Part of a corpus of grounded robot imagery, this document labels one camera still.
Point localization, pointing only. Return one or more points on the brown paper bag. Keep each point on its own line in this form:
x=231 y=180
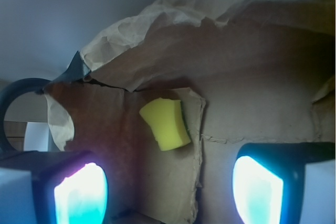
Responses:
x=246 y=71

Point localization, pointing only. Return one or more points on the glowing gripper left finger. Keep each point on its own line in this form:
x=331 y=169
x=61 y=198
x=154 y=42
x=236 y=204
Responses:
x=52 y=187

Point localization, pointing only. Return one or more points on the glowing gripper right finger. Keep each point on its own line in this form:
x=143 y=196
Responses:
x=285 y=182

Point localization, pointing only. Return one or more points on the yellow green sponge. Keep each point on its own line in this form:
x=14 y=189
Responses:
x=165 y=119

